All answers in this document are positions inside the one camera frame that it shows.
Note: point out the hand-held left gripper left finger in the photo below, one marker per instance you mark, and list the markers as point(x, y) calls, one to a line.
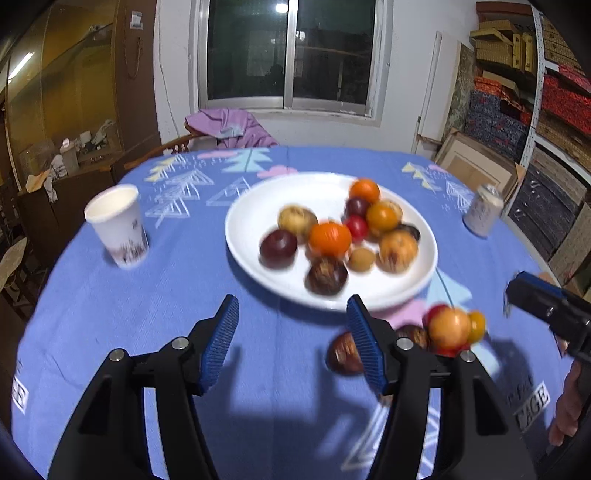
point(221, 341)

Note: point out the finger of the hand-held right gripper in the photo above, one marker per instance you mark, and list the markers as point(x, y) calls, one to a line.
point(538, 280)
point(540, 304)

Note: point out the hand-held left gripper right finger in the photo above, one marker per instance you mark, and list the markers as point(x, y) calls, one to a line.
point(364, 341)

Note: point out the dark brown passion fruit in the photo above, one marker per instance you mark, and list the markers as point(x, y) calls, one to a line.
point(344, 353)
point(326, 277)
point(412, 230)

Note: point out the orange-yellow tomato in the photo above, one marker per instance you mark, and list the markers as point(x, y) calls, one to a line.
point(478, 325)
point(383, 217)

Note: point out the small tan apricot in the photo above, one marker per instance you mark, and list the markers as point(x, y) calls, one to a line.
point(361, 259)

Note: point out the red-yellow apple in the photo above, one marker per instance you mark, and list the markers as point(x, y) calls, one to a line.
point(449, 327)

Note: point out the large speckled persimmon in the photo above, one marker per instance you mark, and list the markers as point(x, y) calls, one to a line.
point(398, 251)

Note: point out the orange tangerine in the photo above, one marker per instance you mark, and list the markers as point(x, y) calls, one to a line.
point(330, 237)
point(364, 190)

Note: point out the tan round pear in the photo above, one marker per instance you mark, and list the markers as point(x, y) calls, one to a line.
point(295, 219)

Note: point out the white plate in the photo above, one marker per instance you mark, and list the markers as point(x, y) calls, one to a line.
point(277, 194)

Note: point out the person's right hand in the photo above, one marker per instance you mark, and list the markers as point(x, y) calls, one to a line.
point(570, 406)

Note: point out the blue printed tablecloth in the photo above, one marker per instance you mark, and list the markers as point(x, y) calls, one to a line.
point(138, 323)

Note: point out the silver drink can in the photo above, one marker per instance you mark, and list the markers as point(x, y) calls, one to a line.
point(482, 212)

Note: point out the large purple plum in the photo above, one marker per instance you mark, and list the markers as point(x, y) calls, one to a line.
point(278, 249)

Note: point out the white paper cup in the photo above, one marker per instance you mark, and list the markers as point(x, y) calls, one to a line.
point(115, 230)

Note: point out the white metal shelf rack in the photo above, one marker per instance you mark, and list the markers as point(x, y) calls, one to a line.
point(535, 101)

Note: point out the wooden chair with lattice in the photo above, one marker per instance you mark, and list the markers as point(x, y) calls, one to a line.
point(178, 145)

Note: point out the green marbled panel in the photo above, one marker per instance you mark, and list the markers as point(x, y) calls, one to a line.
point(464, 92)

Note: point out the white board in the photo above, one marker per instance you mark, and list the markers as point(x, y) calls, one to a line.
point(441, 92)

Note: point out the purple garment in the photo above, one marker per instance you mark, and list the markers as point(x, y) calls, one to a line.
point(231, 127)

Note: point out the chair with beige seat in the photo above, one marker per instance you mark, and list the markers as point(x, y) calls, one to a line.
point(11, 258)

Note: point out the crumpled white cloth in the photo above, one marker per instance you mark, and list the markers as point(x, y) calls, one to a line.
point(48, 177)

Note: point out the wooden glass cabinet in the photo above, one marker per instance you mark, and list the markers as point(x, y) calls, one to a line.
point(69, 92)

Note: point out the sliding glass window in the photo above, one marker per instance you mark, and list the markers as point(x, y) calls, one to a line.
point(249, 46)

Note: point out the white label sticker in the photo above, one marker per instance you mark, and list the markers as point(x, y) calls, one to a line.
point(136, 19)

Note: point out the wooden picture frame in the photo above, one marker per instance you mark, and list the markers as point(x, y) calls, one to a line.
point(471, 161)

